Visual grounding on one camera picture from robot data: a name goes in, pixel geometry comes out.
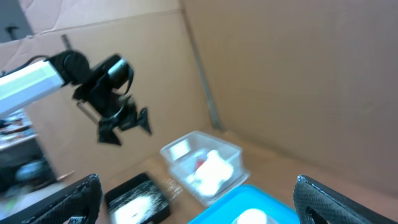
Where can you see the red snack wrapper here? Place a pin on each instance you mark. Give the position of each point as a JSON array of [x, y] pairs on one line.
[[199, 162]]

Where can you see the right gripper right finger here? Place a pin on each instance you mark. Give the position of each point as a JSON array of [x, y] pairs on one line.
[[317, 203]]

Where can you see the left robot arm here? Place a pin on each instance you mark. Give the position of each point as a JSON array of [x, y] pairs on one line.
[[41, 76]]

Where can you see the teal plastic serving tray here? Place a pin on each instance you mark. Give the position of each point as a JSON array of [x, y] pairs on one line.
[[243, 198]]

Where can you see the black rectangular tray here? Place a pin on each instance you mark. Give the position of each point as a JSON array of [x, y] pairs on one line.
[[130, 184]]

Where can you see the pile of rice in tray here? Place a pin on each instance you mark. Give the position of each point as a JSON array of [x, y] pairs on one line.
[[137, 205]]

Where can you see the clear plastic waste bin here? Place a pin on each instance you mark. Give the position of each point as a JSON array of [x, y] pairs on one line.
[[181, 155]]

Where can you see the white napkin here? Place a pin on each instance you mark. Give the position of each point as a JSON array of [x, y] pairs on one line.
[[207, 180]]

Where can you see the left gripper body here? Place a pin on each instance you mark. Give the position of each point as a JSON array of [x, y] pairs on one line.
[[111, 104]]

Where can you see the brown cardboard backdrop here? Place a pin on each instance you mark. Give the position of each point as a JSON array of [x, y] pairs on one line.
[[316, 80]]

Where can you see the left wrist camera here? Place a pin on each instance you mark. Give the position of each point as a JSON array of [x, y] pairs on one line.
[[120, 73]]

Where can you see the scattered rice grains on table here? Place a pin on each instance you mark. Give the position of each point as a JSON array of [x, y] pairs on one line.
[[172, 188]]

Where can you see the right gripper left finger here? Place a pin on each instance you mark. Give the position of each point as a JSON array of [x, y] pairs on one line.
[[79, 202]]

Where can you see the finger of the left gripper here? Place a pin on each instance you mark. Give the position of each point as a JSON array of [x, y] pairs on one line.
[[106, 134], [134, 119]]

